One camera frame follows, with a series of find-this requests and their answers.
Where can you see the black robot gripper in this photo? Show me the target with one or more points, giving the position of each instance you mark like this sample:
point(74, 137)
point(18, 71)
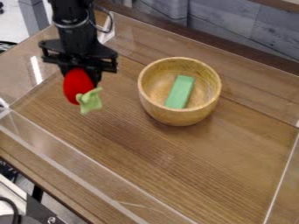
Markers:
point(76, 49)

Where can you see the red plush fruit green leaf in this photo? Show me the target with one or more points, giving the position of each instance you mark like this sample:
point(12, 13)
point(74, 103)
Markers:
point(80, 91)

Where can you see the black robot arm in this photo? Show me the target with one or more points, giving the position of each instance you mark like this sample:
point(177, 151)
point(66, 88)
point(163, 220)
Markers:
point(79, 20)

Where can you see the wooden bowl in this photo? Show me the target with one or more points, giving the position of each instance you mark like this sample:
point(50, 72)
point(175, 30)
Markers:
point(155, 82)

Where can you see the green rectangular block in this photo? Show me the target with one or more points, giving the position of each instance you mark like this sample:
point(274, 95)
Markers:
point(181, 92)

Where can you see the black device lower left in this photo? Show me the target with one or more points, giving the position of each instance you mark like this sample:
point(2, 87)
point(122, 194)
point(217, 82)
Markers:
point(34, 214)

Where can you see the grey post upper left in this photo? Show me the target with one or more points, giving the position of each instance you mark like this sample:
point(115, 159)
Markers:
point(34, 15)

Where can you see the clear acrylic tray enclosure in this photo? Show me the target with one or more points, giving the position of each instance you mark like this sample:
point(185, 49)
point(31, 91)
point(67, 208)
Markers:
point(121, 168)

